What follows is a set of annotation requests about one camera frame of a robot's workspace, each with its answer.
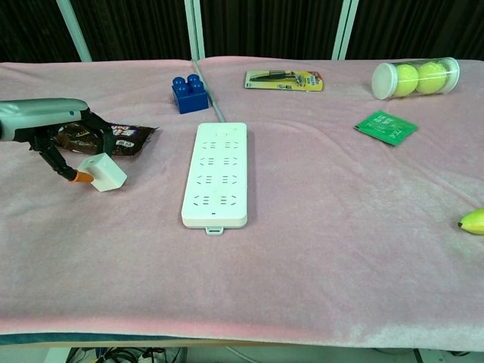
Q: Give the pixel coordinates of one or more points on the clear tennis ball tube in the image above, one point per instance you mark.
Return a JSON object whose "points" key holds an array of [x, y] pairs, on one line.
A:
{"points": [[383, 81]]}

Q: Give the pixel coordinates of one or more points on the yellow tennis ball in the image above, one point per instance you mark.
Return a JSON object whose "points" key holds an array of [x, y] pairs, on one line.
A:
{"points": [[432, 77], [407, 79]]}

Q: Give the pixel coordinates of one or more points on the white metal frame post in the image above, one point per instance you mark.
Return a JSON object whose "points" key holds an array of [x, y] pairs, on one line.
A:
{"points": [[75, 32], [346, 30], [194, 30]]}

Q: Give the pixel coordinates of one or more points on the green tea sachet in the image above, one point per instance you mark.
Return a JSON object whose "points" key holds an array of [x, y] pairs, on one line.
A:
{"points": [[385, 128]]}

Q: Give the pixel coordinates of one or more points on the brown snack packet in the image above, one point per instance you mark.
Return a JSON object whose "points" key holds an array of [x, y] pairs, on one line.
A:
{"points": [[128, 138]]}

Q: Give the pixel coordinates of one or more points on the yellow banana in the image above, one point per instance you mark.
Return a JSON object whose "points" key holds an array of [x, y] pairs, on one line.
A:
{"points": [[474, 222]]}

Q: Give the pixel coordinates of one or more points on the blue toy building block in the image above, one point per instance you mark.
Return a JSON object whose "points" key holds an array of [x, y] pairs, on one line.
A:
{"points": [[191, 100]]}

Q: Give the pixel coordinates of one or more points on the black pleated curtain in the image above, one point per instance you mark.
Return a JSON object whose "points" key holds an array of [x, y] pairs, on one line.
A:
{"points": [[264, 26]]}

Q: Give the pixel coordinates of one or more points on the white power adapter cube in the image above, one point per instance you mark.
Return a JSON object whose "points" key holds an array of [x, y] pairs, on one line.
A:
{"points": [[107, 174]]}

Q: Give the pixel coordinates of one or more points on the yellow razor blister pack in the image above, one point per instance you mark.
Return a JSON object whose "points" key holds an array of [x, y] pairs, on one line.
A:
{"points": [[283, 80]]}

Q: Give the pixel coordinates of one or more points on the pink fleece table cloth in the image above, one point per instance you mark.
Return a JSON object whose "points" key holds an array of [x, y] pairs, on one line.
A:
{"points": [[302, 246]]}

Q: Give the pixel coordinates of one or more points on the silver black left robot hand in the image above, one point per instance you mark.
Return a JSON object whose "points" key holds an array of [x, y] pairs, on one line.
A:
{"points": [[41, 117]]}

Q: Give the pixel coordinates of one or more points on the white power strip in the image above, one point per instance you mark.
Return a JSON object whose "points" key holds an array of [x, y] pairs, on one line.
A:
{"points": [[215, 211]]}

